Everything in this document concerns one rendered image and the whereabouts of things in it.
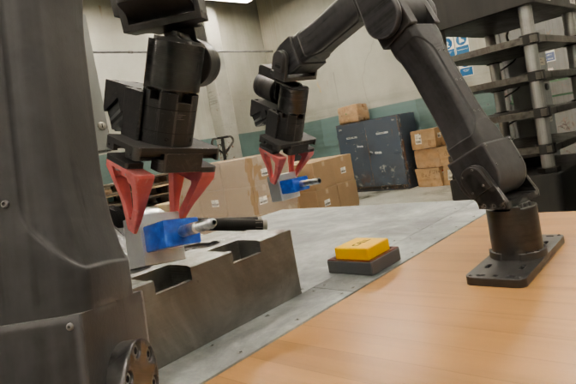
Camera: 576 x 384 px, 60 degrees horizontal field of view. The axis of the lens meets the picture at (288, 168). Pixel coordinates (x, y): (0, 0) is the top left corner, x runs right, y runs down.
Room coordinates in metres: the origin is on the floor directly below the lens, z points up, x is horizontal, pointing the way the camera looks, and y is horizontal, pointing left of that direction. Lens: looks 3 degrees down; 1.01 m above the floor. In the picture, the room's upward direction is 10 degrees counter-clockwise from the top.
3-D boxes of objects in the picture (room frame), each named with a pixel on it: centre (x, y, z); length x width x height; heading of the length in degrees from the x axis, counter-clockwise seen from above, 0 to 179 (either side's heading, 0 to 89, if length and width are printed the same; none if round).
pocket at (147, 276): (0.54, 0.16, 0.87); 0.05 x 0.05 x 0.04; 47
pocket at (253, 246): (0.62, 0.08, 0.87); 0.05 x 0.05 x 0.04; 47
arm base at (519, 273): (0.64, -0.28, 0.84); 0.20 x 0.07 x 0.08; 138
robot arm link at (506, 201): (0.65, -0.27, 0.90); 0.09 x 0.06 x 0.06; 126
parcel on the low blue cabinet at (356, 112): (8.02, -1.19, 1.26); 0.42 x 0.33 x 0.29; 43
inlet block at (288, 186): (1.00, -0.01, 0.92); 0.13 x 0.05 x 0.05; 39
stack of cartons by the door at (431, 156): (7.05, -2.23, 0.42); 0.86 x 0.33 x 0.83; 43
